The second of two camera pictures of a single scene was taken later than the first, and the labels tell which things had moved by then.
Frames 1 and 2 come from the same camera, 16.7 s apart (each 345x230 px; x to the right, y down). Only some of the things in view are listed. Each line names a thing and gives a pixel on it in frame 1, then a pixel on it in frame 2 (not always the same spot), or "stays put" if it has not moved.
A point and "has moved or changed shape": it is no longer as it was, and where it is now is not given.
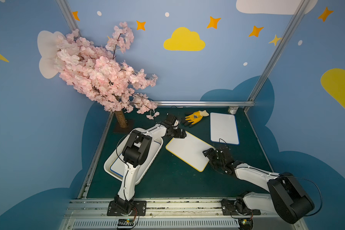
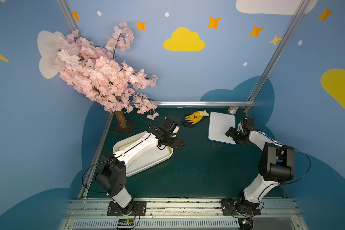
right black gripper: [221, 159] -> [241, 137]
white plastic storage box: [114, 165] has moved or changed shape
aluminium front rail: [168, 214] stays put
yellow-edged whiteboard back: [189, 150] -> [162, 154]
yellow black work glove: [191, 118] stays put
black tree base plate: [118, 129] stays put
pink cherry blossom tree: [94, 71] stays put
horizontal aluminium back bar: [204, 103] stays put
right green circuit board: [246, 224] stays put
